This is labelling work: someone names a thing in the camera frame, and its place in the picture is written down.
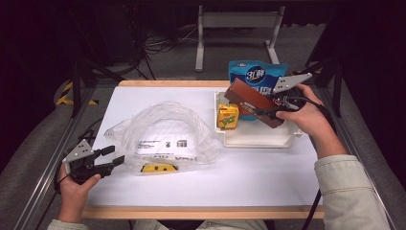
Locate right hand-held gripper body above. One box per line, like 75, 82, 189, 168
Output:
272, 72, 313, 111

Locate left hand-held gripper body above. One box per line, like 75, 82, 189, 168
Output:
61, 138, 113, 185

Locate brown rectangular box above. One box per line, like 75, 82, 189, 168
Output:
223, 77, 285, 129

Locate white plastic bin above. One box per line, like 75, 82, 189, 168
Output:
214, 90, 305, 149

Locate blue snack pouch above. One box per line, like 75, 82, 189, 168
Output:
228, 60, 289, 122

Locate yellow drink carton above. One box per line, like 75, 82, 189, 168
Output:
216, 103, 240, 131

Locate clear plastic shopping bag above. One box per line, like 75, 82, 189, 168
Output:
103, 100, 223, 175

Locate person's right hand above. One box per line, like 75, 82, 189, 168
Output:
276, 83, 336, 145

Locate person's left hand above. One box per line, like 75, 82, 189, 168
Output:
58, 164, 102, 212

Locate black tripod stand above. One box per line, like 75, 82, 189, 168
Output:
285, 58, 344, 118

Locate yellow black hazard tape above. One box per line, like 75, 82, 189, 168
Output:
56, 80, 99, 106

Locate person's legs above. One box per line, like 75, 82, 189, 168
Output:
133, 219, 269, 230

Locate white metal stand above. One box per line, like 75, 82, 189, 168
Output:
194, 5, 286, 73

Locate white table sheet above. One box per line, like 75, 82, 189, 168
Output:
87, 86, 324, 207

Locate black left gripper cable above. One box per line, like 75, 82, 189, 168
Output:
34, 118, 104, 230

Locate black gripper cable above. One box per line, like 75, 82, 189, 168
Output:
282, 95, 338, 230
34, 118, 104, 230

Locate aluminium floor rail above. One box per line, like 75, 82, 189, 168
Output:
319, 86, 398, 230
12, 87, 97, 230

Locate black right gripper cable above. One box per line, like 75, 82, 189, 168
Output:
282, 95, 338, 230

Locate tangle of floor cables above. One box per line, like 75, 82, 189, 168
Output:
137, 23, 199, 57

